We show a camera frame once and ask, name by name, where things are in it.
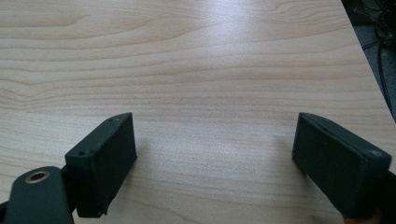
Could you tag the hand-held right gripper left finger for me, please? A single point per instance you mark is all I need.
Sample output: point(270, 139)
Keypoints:
point(102, 161)

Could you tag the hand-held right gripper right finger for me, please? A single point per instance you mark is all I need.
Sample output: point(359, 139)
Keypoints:
point(336, 161)

